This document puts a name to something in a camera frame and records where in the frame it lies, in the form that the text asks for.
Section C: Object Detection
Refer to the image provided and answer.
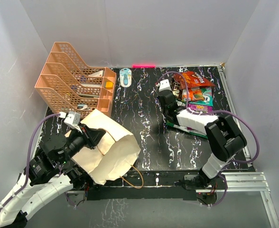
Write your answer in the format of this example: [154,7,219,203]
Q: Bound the peach plastic desk organizer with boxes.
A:
[35,42,117,118]

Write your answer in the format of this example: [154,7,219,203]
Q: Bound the pink tape strip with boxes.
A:
[132,64,156,68]

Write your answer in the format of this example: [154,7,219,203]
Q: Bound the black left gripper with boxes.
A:
[59,121,107,164]

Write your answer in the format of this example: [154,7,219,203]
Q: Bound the yellow sticky note pad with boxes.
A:
[105,82,113,89]

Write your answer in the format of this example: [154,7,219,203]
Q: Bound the blue correction tape package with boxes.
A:
[119,68,132,88]

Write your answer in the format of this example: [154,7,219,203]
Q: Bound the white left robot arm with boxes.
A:
[0,124,106,228]

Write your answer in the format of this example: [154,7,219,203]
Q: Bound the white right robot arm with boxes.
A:
[158,90,247,189]

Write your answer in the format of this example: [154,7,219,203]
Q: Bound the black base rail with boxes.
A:
[65,171,228,202]

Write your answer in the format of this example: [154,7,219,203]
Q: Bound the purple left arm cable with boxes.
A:
[0,113,68,223]

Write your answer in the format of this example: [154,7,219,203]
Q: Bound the green snack bag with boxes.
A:
[164,108,209,139]

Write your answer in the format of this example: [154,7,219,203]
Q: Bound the red Doritos chips bag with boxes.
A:
[174,71,215,89]

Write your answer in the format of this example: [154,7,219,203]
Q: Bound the orange red snack pack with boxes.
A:
[181,87,204,102]

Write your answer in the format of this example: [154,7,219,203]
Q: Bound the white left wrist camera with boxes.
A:
[64,111,81,132]

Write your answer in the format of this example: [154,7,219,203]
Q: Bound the small white box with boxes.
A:
[89,70,104,77]

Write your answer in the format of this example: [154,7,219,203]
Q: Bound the teal Fox's mint candy bag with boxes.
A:
[196,86,213,106]

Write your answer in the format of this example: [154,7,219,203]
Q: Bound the light green snack pack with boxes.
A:
[177,100,188,108]

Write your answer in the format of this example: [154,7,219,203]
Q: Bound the beige paper bag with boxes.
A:
[72,109,141,185]

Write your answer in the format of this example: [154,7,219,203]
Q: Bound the purple blackcurrant candy bag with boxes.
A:
[188,103,213,113]

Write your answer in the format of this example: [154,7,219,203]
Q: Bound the brown Kettle chips bag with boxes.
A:
[171,79,182,100]

